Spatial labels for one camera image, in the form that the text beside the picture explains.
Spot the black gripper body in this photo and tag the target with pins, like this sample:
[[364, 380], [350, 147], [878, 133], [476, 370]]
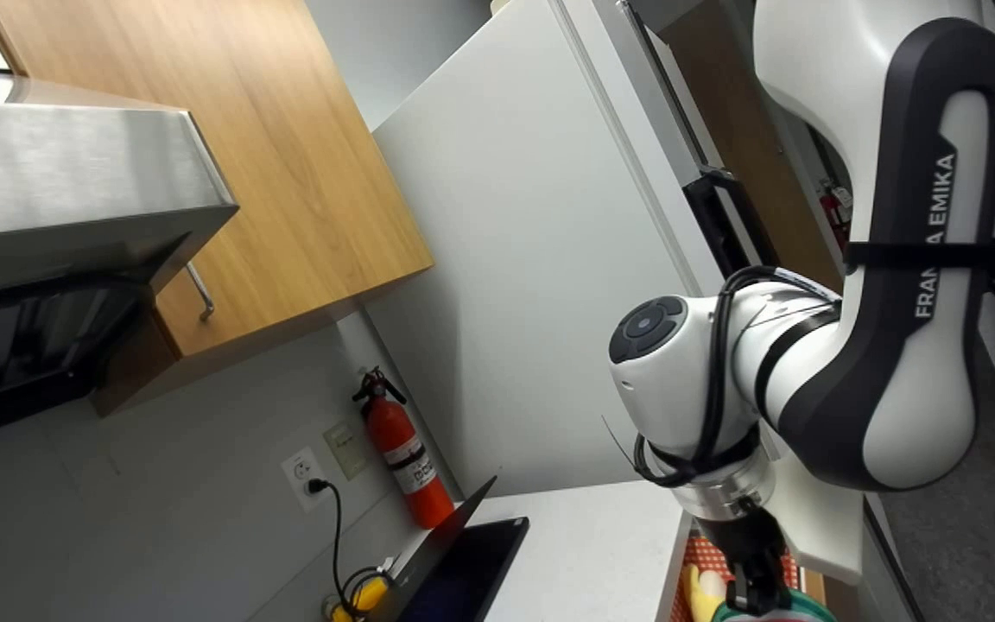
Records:
[[758, 554]]

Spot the wooden kitchen drawer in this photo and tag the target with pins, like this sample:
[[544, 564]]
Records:
[[816, 598]]

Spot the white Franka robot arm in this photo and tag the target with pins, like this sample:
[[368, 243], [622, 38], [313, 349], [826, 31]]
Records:
[[915, 428]]

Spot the red mesh drawer mat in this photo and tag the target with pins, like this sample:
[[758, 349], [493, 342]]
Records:
[[701, 549]]

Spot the yellow plush banana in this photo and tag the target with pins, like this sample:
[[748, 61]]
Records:
[[707, 594]]

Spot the black induction cooktop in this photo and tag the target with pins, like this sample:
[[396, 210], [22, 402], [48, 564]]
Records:
[[467, 573]]

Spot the red fire extinguisher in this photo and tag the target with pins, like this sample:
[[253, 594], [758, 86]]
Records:
[[398, 444]]

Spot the yellow plug adapter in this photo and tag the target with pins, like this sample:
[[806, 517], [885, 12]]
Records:
[[368, 596]]

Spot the brown wooden door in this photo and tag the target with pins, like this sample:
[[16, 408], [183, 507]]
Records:
[[751, 140]]

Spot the wooden upper cabinet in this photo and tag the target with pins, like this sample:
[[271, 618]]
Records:
[[234, 140]]

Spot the steel range hood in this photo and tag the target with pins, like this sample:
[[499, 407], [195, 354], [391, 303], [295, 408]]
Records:
[[59, 175]]

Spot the beige wall plate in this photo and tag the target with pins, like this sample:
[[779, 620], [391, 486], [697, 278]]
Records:
[[346, 446]]

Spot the white wall outlet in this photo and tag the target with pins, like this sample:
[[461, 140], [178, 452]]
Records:
[[298, 468]]

